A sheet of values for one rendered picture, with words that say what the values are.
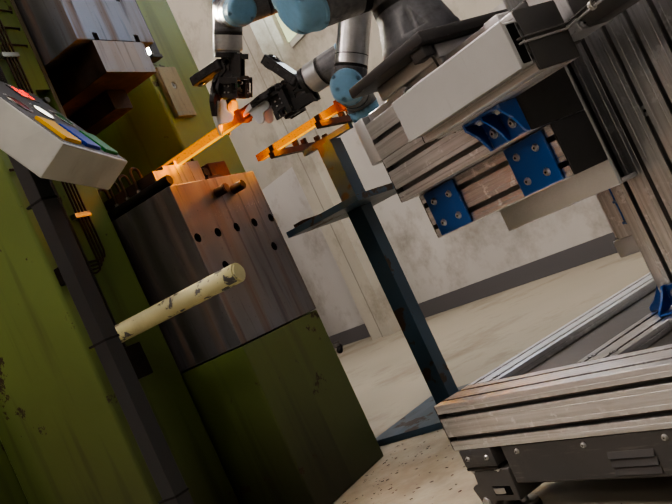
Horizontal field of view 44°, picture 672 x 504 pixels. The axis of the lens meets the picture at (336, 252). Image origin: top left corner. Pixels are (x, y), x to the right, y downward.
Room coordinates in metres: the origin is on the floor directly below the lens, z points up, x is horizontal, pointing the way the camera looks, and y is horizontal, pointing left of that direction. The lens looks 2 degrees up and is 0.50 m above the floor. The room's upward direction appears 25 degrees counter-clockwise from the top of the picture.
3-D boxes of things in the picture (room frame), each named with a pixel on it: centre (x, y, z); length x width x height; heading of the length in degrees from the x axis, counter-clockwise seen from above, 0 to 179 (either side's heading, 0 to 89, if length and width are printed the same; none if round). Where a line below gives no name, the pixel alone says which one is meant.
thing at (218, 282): (1.89, 0.40, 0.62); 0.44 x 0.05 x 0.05; 59
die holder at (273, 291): (2.40, 0.46, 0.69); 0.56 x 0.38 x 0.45; 59
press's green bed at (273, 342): (2.40, 0.46, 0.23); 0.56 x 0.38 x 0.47; 59
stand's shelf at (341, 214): (2.63, -0.13, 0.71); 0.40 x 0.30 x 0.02; 142
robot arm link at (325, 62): (1.97, -0.20, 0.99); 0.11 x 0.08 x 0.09; 60
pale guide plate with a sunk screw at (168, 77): (2.57, 0.25, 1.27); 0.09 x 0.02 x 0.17; 149
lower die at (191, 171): (2.34, 0.48, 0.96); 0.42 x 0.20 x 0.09; 59
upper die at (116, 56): (2.34, 0.48, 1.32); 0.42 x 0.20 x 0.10; 59
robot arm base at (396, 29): (1.47, -0.30, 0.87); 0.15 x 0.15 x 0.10
